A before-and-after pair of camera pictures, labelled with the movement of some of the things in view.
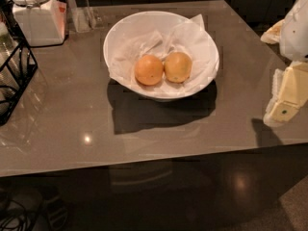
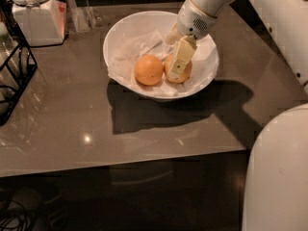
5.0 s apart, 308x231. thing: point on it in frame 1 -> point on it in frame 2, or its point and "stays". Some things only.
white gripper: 295,33 -> 193,21
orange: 177,66 stays
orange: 148,69 stays
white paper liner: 190,38 stays
